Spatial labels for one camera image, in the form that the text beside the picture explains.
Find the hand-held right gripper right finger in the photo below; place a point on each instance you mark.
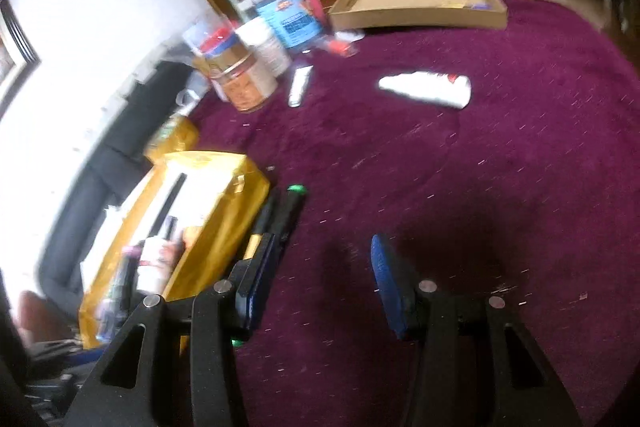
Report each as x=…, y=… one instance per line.
x=390, y=287

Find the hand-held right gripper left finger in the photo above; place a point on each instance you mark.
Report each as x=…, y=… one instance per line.
x=257, y=277

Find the white tray with yellow edge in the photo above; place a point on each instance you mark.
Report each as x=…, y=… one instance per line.
x=220, y=187

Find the white bottle with red label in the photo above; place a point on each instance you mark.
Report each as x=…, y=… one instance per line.
x=155, y=267

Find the black plastic bar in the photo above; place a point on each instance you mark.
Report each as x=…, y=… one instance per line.
x=172, y=202

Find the black pen with yellow band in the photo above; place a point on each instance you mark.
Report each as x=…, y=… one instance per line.
x=267, y=217

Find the maroon tablecloth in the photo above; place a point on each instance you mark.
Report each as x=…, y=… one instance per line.
x=450, y=187

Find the dark purple item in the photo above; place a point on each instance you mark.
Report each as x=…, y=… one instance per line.
x=125, y=277

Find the yellow tape roll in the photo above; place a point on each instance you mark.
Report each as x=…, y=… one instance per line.
x=180, y=134

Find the orange snack jar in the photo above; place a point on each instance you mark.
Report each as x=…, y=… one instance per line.
x=245, y=89

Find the crumpled white tissue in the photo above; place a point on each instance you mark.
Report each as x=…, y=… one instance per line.
x=425, y=88

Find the white plastic jar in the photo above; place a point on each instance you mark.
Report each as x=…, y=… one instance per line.
x=265, y=44

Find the small red white tube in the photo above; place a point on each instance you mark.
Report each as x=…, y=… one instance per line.
x=340, y=47

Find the blue label jar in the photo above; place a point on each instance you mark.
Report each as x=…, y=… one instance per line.
x=295, y=24

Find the flat cardboard box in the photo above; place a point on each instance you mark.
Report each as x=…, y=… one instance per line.
x=415, y=19

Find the dark picture frame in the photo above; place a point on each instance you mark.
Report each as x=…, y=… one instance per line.
x=20, y=52

